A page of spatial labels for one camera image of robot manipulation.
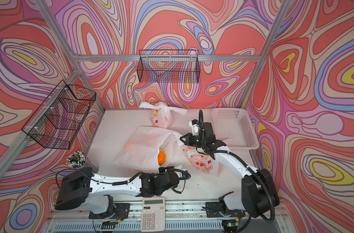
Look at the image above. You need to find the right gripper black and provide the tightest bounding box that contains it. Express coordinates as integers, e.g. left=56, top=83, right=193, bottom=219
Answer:
left=180, top=133, right=207, bottom=148

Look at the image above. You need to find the printed white plastic bag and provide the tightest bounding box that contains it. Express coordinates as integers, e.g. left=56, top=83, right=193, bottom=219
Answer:
left=178, top=141, right=222, bottom=177

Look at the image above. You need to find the orange fruit bottom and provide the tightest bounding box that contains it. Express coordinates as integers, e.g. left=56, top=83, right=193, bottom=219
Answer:
left=157, top=151, right=166, bottom=165

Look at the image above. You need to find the clear plastic bag bottom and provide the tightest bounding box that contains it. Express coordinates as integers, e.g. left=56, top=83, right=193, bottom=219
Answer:
left=113, top=126, right=182, bottom=172

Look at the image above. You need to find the white plastic fruit basket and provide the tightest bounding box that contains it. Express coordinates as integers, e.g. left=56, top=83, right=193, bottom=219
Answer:
left=212, top=108, right=259, bottom=150

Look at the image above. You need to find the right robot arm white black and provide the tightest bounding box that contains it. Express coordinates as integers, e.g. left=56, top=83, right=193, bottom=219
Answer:
left=180, top=119, right=280, bottom=223

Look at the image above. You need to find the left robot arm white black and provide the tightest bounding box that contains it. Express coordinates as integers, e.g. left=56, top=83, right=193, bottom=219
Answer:
left=54, top=166, right=191, bottom=215

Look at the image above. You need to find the white desk calculator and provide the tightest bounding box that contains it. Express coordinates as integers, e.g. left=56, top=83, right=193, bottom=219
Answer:
left=141, top=197, right=166, bottom=233

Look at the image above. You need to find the cup of pens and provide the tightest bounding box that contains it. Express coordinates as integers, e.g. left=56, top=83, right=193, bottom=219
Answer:
left=66, top=151, right=86, bottom=169

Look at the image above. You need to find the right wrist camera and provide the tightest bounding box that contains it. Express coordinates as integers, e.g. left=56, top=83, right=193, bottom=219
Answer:
left=189, top=119, right=200, bottom=136

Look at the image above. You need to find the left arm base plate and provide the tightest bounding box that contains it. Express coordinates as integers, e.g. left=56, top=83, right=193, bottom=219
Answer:
left=89, top=203, right=130, bottom=220

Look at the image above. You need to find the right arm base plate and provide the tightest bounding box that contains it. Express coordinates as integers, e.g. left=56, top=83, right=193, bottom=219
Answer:
left=202, top=202, right=246, bottom=219

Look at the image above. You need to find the black wire basket back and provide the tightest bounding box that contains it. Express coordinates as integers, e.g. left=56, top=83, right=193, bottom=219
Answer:
left=137, top=49, right=201, bottom=83

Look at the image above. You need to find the black wire basket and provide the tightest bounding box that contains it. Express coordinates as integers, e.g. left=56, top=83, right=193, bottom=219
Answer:
left=137, top=49, right=201, bottom=83
left=21, top=81, right=96, bottom=150

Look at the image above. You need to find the black wire basket left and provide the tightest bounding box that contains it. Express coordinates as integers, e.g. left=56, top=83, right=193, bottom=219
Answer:
left=21, top=81, right=96, bottom=150

